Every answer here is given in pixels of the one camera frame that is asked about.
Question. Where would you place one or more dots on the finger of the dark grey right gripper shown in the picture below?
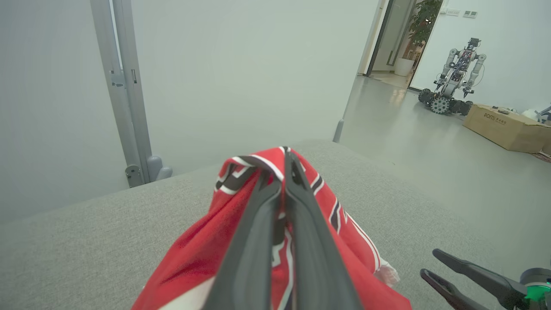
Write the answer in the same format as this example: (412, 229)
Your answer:
(482, 275)
(452, 295)

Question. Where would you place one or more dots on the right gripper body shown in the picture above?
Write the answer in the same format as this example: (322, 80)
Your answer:
(540, 295)

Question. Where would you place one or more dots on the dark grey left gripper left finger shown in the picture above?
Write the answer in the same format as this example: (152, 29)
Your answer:
(252, 258)

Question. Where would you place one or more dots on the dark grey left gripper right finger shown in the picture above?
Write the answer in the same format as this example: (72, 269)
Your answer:
(316, 258)

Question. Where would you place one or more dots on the red shorts with white band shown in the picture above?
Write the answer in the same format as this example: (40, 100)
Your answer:
(193, 258)

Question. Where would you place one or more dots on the brown cardboard box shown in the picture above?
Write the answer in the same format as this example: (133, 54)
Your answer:
(503, 129)

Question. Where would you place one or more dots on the grey fabric sofa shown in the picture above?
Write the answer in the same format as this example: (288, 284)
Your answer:
(86, 258)

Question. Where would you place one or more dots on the small dark item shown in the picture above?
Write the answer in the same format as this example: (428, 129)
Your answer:
(503, 111)

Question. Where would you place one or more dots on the white bundle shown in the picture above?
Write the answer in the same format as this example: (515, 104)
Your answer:
(529, 114)

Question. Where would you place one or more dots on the white plant pot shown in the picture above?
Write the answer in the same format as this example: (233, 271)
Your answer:
(403, 66)

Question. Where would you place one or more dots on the green potted plant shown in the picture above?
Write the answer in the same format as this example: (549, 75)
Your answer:
(424, 21)

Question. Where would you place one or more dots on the small grey door stop post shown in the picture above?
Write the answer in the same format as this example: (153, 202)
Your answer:
(338, 131)

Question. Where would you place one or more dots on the grey cylindrical post foot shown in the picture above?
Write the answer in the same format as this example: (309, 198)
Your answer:
(158, 168)

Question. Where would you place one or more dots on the dark grey post bracket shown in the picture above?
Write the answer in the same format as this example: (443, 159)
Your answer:
(134, 175)

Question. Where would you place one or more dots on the grey metal post bracket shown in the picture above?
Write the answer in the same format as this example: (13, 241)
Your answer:
(125, 86)

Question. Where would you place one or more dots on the dark door frame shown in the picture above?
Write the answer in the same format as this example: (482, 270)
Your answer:
(379, 38)

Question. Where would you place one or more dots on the white wall switch plate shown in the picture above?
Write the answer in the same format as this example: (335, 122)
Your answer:
(470, 14)
(453, 12)

